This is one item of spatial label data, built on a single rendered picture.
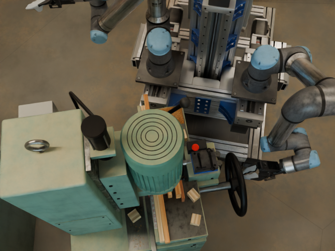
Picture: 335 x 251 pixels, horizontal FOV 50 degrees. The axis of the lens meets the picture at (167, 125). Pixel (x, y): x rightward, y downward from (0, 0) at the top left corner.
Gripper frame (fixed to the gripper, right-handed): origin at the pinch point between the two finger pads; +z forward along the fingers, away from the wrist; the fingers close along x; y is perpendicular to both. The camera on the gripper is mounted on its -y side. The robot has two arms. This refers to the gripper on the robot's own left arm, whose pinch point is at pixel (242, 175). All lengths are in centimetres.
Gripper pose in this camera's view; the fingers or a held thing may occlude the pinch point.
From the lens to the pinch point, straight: 178.8
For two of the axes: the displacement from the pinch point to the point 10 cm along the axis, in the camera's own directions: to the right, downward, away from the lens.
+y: 4.9, 3.3, 8.0
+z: -8.6, 2.9, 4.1
